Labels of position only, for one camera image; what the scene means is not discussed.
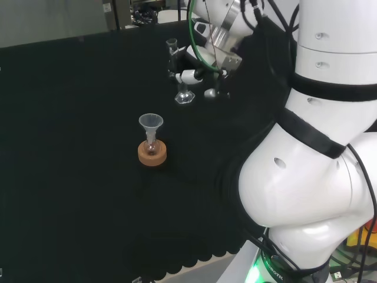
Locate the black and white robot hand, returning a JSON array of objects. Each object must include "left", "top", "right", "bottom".
[{"left": 167, "top": 44, "right": 244, "bottom": 101}]

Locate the clear glass graduated cylinder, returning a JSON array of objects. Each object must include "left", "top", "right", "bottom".
[{"left": 165, "top": 38, "right": 196, "bottom": 106}]

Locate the clear plastic funnel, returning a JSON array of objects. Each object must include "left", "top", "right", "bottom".
[{"left": 138, "top": 113, "right": 164, "bottom": 145}]

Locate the round-bottom glass flask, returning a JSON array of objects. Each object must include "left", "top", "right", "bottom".
[{"left": 143, "top": 138, "right": 160, "bottom": 156}]

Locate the grey metal cabinet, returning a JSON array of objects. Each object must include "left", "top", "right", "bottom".
[{"left": 101, "top": 0, "right": 132, "bottom": 30}]

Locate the black bench cloth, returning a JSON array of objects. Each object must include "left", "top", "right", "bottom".
[{"left": 0, "top": 20, "right": 298, "bottom": 281}]

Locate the yellow stop button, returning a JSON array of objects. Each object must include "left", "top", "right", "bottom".
[{"left": 346, "top": 218, "right": 377, "bottom": 251}]

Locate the green cable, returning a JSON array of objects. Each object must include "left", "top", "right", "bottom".
[{"left": 187, "top": 0, "right": 228, "bottom": 75}]

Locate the black coiled cable bundle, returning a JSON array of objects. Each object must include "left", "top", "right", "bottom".
[{"left": 131, "top": 8, "right": 160, "bottom": 26}]

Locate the cork ring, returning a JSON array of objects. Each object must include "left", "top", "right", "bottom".
[{"left": 137, "top": 140, "right": 168, "bottom": 166}]

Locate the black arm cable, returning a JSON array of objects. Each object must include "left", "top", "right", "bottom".
[{"left": 348, "top": 143, "right": 377, "bottom": 213}]

